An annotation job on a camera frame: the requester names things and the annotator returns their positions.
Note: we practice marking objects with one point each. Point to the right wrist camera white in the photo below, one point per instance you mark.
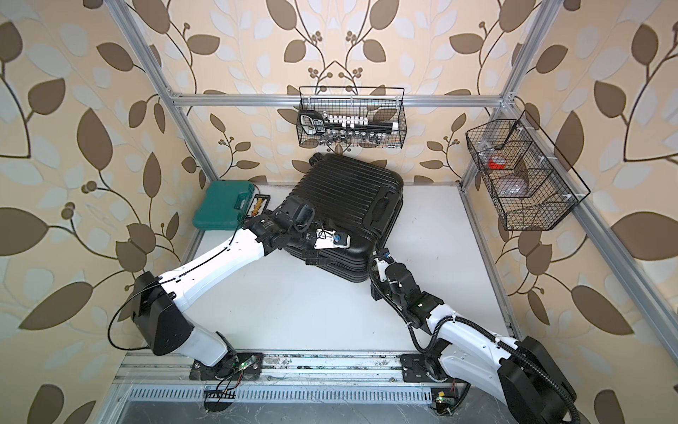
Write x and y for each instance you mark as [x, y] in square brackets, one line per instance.
[383, 260]

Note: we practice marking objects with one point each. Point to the socket set rail in basket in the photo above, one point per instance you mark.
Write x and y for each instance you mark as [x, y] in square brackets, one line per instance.
[316, 123]

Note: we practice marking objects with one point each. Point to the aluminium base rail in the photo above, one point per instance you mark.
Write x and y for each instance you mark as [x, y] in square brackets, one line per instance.
[284, 367]

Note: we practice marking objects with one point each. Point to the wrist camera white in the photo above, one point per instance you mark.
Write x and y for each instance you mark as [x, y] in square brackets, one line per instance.
[383, 260]
[326, 239]

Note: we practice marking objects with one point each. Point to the black wire basket back wall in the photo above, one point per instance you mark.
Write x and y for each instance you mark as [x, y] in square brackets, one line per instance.
[366, 117]

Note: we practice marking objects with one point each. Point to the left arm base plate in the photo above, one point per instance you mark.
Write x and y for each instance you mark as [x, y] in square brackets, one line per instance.
[233, 365]

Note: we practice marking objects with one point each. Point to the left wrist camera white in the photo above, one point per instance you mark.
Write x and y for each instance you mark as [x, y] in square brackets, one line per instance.
[326, 239]

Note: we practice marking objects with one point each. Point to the black wire basket wall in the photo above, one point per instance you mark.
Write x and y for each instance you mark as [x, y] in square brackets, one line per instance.
[539, 185]
[366, 117]

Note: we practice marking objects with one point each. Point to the red white item in basket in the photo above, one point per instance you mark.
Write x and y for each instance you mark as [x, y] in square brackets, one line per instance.
[496, 163]

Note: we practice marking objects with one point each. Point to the black wire basket right wall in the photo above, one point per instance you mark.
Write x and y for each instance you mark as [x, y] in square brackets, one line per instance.
[539, 185]

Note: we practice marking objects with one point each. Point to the green plastic tool case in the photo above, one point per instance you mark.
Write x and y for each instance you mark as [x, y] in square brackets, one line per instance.
[224, 206]

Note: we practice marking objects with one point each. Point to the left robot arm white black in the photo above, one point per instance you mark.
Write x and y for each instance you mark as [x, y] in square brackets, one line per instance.
[159, 303]

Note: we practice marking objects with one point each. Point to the black hard-shell suitcase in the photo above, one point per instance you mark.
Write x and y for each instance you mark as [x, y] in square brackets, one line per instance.
[360, 199]

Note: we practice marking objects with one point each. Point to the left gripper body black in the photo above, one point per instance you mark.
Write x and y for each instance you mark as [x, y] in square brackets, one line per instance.
[293, 231]

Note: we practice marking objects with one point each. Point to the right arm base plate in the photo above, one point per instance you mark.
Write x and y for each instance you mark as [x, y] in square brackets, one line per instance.
[419, 368]

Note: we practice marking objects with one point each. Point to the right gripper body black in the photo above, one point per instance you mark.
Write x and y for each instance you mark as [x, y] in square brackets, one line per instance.
[382, 289]

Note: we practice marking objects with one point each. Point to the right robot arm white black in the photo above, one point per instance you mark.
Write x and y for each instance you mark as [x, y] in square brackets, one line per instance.
[520, 373]

